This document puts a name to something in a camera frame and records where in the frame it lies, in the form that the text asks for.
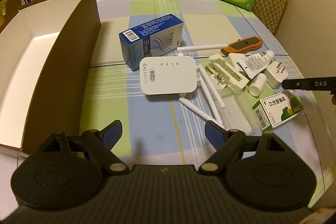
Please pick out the brown cardboard storage box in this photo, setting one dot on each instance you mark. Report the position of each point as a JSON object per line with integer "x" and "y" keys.
{"x": 46, "y": 50}

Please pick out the clear plastic packaging tray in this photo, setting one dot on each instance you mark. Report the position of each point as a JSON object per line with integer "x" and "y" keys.
{"x": 238, "y": 113}

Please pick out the white wifi router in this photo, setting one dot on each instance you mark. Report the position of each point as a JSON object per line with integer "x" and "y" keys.
{"x": 181, "y": 75}

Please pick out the small white pill bottle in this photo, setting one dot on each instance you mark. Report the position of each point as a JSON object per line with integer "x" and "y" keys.
{"x": 257, "y": 85}

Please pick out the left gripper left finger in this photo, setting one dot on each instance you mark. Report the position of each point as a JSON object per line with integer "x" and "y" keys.
{"x": 67, "y": 171}

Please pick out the green white medicine box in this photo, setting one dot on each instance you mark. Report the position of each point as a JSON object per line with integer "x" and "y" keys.
{"x": 277, "y": 109}

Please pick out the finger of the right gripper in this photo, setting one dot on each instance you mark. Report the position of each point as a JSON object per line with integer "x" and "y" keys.
{"x": 327, "y": 84}

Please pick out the checked tablecloth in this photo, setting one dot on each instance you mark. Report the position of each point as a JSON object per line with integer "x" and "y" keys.
{"x": 160, "y": 130}

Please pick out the white square plug adapter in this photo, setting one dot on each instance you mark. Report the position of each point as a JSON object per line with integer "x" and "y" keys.
{"x": 275, "y": 73}

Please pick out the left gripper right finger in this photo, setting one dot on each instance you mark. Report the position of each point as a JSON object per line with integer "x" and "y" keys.
{"x": 262, "y": 172}

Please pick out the white ointment tube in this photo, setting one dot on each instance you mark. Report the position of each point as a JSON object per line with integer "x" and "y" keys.
{"x": 254, "y": 64}

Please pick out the blue medicine box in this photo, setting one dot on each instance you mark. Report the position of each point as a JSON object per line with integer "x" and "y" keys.
{"x": 151, "y": 39}

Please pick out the orange black utility knife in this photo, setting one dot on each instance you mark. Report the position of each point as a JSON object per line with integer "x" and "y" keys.
{"x": 243, "y": 45}

